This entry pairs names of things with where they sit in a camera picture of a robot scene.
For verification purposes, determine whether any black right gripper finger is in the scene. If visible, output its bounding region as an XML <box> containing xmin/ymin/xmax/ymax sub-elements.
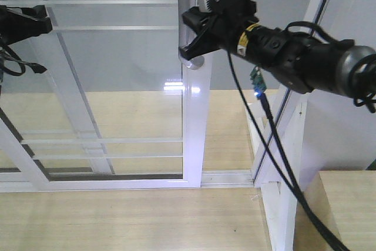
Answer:
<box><xmin>179</xmin><ymin>32</ymin><xmax>223</xmax><ymax>59</ymax></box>

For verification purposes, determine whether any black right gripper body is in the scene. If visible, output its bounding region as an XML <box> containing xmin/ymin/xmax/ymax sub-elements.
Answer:
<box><xmin>182</xmin><ymin>0</ymin><xmax>259</xmax><ymax>50</ymax></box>

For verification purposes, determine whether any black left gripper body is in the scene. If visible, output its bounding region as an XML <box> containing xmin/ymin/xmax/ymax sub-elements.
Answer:
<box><xmin>1</xmin><ymin>5</ymin><xmax>53</xmax><ymax>45</ymax></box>

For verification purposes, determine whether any silver door handle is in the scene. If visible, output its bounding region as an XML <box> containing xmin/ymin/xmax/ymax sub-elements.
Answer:
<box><xmin>178</xmin><ymin>0</ymin><xmax>204</xmax><ymax>70</ymax></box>

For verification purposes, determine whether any white framed sliding glass door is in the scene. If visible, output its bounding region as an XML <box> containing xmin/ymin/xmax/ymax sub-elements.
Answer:
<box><xmin>1</xmin><ymin>0</ymin><xmax>212</xmax><ymax>192</ymax></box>

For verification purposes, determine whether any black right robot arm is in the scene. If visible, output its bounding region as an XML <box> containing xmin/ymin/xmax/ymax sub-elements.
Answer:
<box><xmin>179</xmin><ymin>0</ymin><xmax>375</xmax><ymax>106</ymax></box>

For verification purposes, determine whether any white fixed glass door panel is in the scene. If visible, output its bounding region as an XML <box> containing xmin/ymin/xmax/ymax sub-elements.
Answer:
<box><xmin>1</xmin><ymin>6</ymin><xmax>114</xmax><ymax>175</ymax></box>

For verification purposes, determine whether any green circuit board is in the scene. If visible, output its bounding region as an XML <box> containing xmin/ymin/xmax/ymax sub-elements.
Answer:
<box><xmin>250</xmin><ymin>66</ymin><xmax>267</xmax><ymax>99</ymax></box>

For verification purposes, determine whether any white triangular support brace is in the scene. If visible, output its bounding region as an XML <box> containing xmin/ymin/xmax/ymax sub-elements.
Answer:
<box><xmin>251</xmin><ymin>98</ymin><xmax>307</xmax><ymax>250</ymax></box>

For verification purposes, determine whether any light wooden base platform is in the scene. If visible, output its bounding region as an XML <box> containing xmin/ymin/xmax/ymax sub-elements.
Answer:
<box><xmin>1</xmin><ymin>90</ymin><xmax>271</xmax><ymax>250</ymax></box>

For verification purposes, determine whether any aluminium floor track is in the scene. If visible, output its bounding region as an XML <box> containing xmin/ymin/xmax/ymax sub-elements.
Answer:
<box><xmin>201</xmin><ymin>170</ymin><xmax>254</xmax><ymax>188</ymax></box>

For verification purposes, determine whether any light wooden box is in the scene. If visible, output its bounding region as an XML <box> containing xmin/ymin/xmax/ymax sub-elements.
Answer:
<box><xmin>305</xmin><ymin>170</ymin><xmax>375</xmax><ymax>250</ymax></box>

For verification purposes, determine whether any black cable bundle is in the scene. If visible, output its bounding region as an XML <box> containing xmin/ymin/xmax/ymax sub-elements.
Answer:
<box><xmin>226</xmin><ymin>21</ymin><xmax>376</xmax><ymax>251</ymax></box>

